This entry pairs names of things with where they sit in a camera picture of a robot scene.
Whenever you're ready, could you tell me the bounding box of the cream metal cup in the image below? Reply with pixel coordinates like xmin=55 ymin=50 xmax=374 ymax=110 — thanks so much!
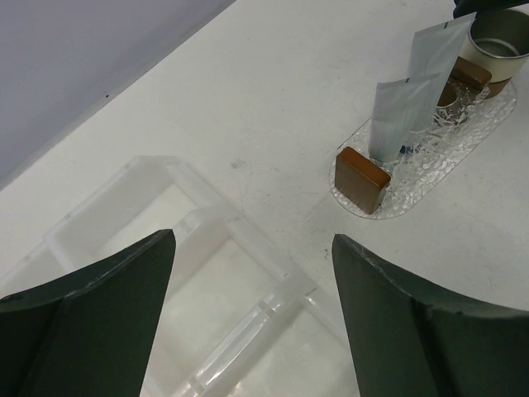
xmin=460 ymin=8 xmax=529 ymax=98

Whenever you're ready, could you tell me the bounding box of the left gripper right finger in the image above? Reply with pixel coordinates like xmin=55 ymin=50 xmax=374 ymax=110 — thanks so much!
xmin=331 ymin=234 xmax=528 ymax=396

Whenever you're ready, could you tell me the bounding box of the green cap toothpaste tube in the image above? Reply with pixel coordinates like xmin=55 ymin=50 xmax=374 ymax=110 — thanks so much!
xmin=368 ymin=74 xmax=439 ymax=163

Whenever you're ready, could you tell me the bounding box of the white dark-cap toothpaste tube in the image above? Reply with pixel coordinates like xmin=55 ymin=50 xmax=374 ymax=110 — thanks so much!
xmin=408 ymin=12 xmax=476 ymax=132

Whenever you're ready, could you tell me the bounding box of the clear textured glass tray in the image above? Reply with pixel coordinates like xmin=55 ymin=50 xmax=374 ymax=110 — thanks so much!
xmin=329 ymin=73 xmax=517 ymax=220

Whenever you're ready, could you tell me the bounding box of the clear plastic organizer box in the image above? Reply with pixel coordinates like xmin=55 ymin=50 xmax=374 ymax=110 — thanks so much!
xmin=1 ymin=156 xmax=358 ymax=396

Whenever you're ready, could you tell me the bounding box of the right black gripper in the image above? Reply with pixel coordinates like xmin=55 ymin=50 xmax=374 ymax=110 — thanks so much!
xmin=452 ymin=0 xmax=528 ymax=18

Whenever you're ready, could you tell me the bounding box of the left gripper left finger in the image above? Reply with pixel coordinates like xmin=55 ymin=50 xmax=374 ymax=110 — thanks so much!
xmin=1 ymin=229 xmax=176 ymax=396

